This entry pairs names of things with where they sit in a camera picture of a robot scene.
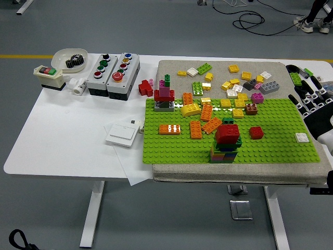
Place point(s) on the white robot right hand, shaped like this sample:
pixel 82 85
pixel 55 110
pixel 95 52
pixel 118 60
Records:
pixel 320 119

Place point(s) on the red curved toy brick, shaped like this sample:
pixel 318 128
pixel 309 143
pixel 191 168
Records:
pixel 227 130

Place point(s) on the white square toy brick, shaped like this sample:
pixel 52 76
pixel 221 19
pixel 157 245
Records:
pixel 237 88
pixel 301 137
pixel 192 72
pixel 231 93
pixel 265 75

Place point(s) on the light grey long brick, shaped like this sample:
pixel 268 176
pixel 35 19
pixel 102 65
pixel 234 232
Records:
pixel 269 87

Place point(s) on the red square toy brick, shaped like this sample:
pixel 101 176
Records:
pixel 256 133

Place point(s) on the magenta square toy brick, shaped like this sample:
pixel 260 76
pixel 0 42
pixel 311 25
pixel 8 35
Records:
pixel 257 98

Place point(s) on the brown square toy brick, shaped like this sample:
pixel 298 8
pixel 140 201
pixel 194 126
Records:
pixel 251 109

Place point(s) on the small pink toy brick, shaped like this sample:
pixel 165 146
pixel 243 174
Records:
pixel 151 82
pixel 257 86

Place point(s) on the dark grey toy brick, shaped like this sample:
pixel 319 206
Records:
pixel 249 84

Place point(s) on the dark green small brick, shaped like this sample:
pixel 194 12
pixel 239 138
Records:
pixel 228 120

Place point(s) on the multicolour brick tower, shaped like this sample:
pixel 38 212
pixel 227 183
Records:
pixel 223 156

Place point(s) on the orange long toy brick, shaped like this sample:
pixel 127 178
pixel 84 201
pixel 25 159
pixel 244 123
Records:
pixel 206 112
pixel 187 99
pixel 195 130
pixel 169 129
pixel 212 124

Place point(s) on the light green wide brick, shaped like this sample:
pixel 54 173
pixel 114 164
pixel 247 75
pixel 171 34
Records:
pixel 197 88

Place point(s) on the light green long brick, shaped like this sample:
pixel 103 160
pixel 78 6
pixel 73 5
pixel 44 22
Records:
pixel 204 68

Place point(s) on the yellow curved toy brick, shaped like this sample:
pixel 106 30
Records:
pixel 190 110

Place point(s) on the green toy baseplate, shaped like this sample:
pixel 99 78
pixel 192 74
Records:
pixel 177 148

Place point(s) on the red pink grey brick tower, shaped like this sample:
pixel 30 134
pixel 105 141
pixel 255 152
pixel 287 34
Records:
pixel 164 96

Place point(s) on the red cross-shaped brick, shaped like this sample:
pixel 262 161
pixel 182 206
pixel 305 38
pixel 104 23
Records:
pixel 145 88

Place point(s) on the small green block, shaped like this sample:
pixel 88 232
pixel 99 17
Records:
pixel 308 71

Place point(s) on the silver metal part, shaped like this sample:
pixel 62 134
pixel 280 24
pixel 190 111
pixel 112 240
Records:
pixel 302 71

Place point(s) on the black roll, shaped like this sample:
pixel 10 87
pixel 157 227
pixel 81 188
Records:
pixel 288 69

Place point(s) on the black table control panel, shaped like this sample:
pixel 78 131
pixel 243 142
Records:
pixel 321 190

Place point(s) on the bystander person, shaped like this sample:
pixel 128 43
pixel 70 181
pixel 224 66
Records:
pixel 308 26

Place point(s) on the silver floor socket plate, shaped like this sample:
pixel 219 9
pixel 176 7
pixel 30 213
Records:
pixel 241 209
pixel 236 190

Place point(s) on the grey-brown mat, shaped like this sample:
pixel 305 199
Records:
pixel 182 173

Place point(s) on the white small adapter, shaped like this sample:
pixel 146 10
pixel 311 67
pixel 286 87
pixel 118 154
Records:
pixel 140 127

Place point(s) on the white paper sheet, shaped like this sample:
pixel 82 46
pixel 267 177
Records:
pixel 132 166

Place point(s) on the grey emergency-stop control box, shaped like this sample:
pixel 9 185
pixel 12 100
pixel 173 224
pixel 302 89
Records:
pixel 122 86

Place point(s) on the grey four-button control box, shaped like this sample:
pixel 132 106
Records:
pixel 100 80

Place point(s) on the white pipe fitting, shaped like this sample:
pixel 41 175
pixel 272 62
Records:
pixel 79 87

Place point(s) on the black gear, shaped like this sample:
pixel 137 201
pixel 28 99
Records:
pixel 74 62

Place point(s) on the white table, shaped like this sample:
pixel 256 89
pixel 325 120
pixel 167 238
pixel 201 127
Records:
pixel 65 130

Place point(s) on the white bowl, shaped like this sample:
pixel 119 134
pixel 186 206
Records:
pixel 59 57

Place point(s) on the white desk leg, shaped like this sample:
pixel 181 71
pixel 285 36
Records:
pixel 24 6

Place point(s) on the white wall switch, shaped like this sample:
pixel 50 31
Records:
pixel 121 135

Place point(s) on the white red-green switch box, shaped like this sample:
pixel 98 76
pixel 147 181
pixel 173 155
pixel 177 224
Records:
pixel 49 79

